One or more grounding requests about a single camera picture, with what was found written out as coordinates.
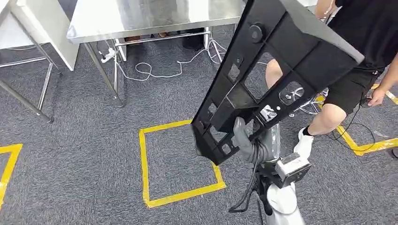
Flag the white power cable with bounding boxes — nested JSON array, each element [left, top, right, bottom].
[[115, 39, 268, 83]]

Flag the white power strip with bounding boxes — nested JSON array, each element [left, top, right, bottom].
[[99, 48, 116, 64]]

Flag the person's left white shoe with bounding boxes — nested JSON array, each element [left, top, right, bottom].
[[293, 127, 314, 159]]

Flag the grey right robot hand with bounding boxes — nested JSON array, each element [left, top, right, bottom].
[[231, 116, 274, 165]]

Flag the black stool with chrome base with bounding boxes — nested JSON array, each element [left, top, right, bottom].
[[289, 87, 330, 118]]

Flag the white table with steel legs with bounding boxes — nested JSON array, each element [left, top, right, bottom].
[[0, 0, 80, 124]]

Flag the stainless steel table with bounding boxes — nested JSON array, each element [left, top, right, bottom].
[[66, 0, 249, 109]]

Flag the black controller cable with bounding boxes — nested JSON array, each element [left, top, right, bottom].
[[326, 104, 376, 153]]

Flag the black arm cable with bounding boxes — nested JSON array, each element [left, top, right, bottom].
[[228, 141, 265, 215]]

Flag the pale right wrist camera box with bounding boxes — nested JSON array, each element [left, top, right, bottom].
[[274, 152, 313, 189]]

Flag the person's left hand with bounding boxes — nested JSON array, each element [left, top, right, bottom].
[[367, 88, 387, 108]]

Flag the person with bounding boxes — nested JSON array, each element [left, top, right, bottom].
[[265, 0, 398, 159]]

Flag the black plastic slotted panel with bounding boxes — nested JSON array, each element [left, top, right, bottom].
[[190, 0, 365, 166]]

